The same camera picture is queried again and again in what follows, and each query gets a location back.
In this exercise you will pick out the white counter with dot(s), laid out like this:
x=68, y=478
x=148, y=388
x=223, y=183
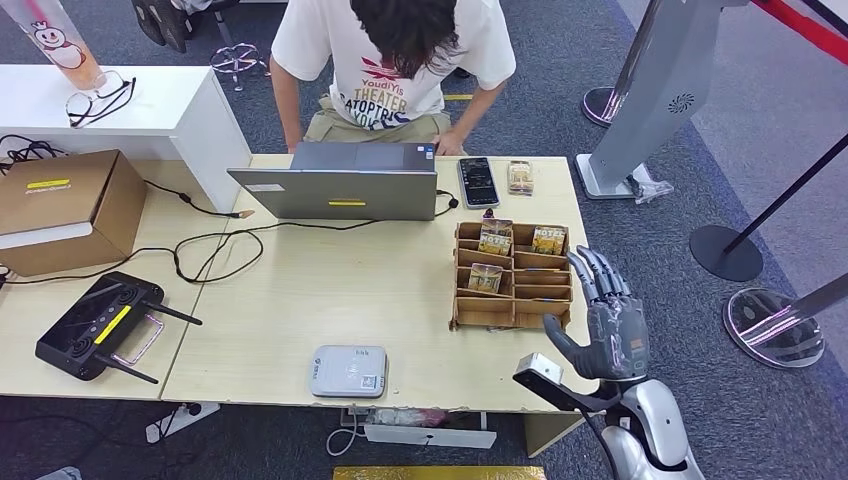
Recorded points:
x=166, y=112

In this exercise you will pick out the white box under table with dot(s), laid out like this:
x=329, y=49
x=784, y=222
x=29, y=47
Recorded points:
x=424, y=437

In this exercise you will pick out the red barrier belt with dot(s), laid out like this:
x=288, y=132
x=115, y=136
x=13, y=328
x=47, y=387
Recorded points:
x=808, y=30

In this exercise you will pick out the gold floor tape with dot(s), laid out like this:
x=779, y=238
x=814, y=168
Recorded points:
x=430, y=474

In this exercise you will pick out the black-framed glasses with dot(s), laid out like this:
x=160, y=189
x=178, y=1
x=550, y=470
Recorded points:
x=83, y=106

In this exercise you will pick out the brown cardboard box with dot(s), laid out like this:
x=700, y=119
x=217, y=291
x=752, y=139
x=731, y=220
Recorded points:
x=66, y=199

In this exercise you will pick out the stack of gold cards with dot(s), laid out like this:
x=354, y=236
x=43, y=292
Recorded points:
x=521, y=179

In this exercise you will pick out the yellow floor tape outline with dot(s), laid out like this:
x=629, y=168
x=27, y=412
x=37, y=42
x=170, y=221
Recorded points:
x=457, y=97

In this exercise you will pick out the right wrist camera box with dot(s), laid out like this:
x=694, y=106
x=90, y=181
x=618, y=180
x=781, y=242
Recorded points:
x=540, y=374

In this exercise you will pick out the gold hotel key card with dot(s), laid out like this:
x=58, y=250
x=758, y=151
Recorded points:
x=495, y=240
x=485, y=279
x=550, y=242

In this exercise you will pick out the silver kiosk stand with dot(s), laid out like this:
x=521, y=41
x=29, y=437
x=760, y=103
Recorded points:
x=662, y=86

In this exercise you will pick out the clear plastic bag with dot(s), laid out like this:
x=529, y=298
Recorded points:
x=649, y=191

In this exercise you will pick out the wooden card organizer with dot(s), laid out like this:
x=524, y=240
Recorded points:
x=543, y=291

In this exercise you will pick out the black office chair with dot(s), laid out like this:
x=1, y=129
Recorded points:
x=159, y=23

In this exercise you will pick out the black remote controller with antennas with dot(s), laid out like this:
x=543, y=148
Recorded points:
x=93, y=324

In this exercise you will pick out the dark round stanchion base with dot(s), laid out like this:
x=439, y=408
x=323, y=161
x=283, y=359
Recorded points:
x=596, y=106

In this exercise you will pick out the black smartphone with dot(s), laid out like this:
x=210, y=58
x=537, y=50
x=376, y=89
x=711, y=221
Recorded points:
x=480, y=182

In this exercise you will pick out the chrome base stanchion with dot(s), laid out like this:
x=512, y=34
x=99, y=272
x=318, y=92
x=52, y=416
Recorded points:
x=772, y=328

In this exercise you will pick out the snowman print cup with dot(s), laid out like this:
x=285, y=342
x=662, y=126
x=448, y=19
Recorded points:
x=60, y=46

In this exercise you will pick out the black stanchion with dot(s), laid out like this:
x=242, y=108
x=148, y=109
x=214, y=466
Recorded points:
x=725, y=255

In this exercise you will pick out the grey card reader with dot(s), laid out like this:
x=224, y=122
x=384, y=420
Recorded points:
x=348, y=371

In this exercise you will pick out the person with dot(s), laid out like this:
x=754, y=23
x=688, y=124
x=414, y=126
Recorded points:
x=318, y=40

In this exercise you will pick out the bystander's knee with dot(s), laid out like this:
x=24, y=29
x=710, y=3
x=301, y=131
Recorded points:
x=60, y=474

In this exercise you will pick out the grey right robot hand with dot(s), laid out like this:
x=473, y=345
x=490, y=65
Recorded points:
x=616, y=338

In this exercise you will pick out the chrome stool base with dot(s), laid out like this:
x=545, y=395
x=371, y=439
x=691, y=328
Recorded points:
x=236, y=61

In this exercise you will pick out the white power strip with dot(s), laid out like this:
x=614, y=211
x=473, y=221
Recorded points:
x=175, y=424

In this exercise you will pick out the person's left hand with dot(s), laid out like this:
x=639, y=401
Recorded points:
x=452, y=144

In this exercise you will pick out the grey laptop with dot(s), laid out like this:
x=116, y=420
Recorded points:
x=331, y=192

